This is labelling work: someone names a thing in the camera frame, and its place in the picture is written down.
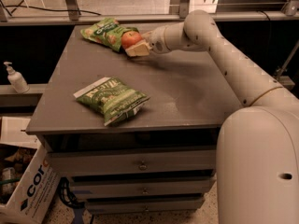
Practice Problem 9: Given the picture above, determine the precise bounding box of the red apple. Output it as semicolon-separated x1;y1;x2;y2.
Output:
121;31;142;49

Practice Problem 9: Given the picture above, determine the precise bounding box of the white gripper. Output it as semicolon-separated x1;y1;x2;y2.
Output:
125;26;170;57

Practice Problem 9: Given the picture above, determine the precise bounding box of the black cable bundle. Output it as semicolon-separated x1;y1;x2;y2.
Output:
56;176;86;210

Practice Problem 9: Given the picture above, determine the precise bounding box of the light green rice chip bag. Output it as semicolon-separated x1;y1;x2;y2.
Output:
80;18;139;52

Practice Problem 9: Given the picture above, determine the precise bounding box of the dark green chip bag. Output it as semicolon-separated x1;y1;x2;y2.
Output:
74;77;150;126

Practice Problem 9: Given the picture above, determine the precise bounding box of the white pump bottle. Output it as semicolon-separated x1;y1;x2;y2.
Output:
4;62;29;93

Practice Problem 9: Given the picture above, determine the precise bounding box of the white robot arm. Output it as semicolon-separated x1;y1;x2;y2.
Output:
126;10;299;224

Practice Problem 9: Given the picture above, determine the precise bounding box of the grey drawer cabinet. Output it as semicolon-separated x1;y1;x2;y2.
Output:
27;27;240;215

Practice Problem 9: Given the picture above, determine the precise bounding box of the white cardboard box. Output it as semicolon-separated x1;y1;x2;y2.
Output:
0;117;60;224

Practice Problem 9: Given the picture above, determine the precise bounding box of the metal railing frame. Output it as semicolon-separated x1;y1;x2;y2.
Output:
0;0;299;25

